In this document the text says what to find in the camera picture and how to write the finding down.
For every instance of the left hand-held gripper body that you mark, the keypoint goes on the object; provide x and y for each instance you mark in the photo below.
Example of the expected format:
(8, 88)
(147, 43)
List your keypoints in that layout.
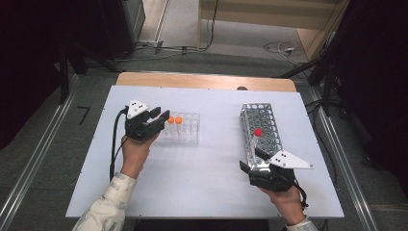
(139, 126)

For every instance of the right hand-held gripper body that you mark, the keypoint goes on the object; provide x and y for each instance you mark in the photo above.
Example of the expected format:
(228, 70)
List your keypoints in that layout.
(272, 179)

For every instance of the clear acrylic test tube rack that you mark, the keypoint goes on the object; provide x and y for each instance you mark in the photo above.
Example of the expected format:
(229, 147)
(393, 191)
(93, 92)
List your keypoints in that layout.
(191, 128)

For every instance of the metal test tube rack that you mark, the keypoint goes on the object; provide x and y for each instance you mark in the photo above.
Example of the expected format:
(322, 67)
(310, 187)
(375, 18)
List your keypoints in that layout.
(263, 117)

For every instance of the person's left hand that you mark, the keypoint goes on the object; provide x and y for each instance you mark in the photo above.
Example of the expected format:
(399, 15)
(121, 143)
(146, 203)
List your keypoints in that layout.
(134, 154)

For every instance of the person's right hand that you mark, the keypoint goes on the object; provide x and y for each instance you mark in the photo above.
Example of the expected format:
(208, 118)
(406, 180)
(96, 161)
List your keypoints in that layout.
(288, 205)

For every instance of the red cap test tube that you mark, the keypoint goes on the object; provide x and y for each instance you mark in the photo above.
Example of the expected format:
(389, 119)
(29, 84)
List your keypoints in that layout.
(258, 132)

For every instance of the wooden table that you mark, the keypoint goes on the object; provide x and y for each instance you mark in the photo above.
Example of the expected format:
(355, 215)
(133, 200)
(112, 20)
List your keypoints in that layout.
(192, 80)

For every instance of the white board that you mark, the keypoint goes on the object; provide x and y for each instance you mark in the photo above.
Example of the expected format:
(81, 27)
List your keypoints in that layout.
(198, 179)

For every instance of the black tripod stand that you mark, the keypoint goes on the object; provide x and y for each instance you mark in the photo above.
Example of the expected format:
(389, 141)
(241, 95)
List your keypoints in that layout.
(327, 80)
(65, 73)

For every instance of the dark cabinet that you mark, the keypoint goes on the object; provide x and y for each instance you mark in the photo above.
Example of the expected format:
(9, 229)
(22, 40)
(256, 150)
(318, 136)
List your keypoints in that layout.
(122, 25)

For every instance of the wooden shelf unit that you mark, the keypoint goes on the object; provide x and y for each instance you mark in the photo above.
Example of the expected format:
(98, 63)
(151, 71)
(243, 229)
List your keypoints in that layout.
(256, 16)

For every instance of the metal floor rail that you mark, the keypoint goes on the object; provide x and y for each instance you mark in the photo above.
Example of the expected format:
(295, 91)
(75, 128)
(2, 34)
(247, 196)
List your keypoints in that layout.
(340, 154)
(35, 150)

